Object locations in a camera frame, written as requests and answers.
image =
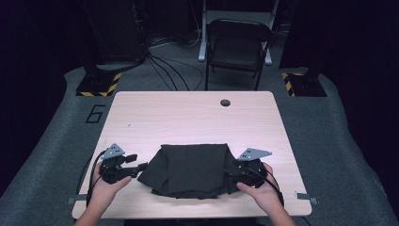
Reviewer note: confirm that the white metal stand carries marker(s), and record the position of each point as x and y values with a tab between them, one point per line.
219	15

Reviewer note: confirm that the black yellow striped stand base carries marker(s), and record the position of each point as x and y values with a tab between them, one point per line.
306	86
95	86

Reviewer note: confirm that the dark pleated skirt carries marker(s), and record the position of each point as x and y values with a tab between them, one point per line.
191	171

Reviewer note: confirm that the black round table grommet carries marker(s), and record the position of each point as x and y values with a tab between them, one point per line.
225	103

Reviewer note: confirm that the grey table edge bracket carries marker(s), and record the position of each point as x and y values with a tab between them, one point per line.
306	197
78	198

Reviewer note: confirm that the person's left hand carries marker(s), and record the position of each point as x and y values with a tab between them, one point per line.
105	191

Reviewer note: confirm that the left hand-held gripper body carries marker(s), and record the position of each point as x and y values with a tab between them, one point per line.
111	171

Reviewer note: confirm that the dark curtain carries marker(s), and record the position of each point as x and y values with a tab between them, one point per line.
25	78
360	62

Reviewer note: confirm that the black folding chair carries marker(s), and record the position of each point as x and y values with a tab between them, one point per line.
236	47

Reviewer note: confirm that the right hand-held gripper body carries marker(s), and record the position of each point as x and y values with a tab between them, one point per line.
251	172

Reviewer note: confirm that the person's right hand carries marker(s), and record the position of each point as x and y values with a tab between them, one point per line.
266	196

